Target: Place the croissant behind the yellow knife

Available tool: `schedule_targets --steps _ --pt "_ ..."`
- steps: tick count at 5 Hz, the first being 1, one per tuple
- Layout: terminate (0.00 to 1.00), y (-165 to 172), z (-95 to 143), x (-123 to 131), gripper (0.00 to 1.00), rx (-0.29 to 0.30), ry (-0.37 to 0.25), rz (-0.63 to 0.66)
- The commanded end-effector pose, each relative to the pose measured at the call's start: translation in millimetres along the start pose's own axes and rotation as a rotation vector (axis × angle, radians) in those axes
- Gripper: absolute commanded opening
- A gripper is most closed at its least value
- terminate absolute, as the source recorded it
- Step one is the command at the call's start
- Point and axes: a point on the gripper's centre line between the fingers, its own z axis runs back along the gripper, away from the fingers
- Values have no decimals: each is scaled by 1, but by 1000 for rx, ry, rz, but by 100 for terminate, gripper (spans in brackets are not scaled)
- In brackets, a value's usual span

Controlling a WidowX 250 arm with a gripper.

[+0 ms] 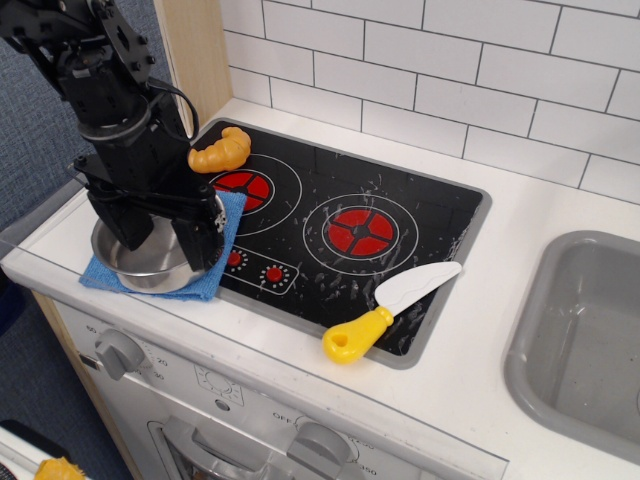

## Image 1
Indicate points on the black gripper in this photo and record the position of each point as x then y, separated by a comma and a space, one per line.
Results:
139, 169

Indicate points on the orange toy croissant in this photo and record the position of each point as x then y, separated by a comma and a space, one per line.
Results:
228, 153

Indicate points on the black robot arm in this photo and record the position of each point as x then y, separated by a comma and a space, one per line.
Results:
97, 63

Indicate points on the stainless steel pot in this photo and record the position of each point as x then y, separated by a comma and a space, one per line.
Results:
157, 266

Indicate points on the blue cloth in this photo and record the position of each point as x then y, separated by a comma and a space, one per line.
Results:
97, 276

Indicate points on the grey left oven knob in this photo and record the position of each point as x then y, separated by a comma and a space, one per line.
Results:
118, 353

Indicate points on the grey oven knob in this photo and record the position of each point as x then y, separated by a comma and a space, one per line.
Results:
118, 353
319, 449

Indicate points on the white toy oven front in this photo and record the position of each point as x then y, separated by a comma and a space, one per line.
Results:
241, 425

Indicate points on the black toy stovetop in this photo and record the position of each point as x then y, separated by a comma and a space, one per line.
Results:
321, 229

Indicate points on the yellow object bottom left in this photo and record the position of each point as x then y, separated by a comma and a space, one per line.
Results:
59, 469

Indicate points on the grey right oven knob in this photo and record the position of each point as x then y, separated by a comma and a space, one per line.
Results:
319, 449

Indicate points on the grey sink basin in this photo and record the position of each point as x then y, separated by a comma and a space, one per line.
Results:
573, 364

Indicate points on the yellow handled toy knife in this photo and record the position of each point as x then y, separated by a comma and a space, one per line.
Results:
348, 342

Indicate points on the silver oven door handle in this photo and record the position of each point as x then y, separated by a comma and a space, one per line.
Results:
195, 462

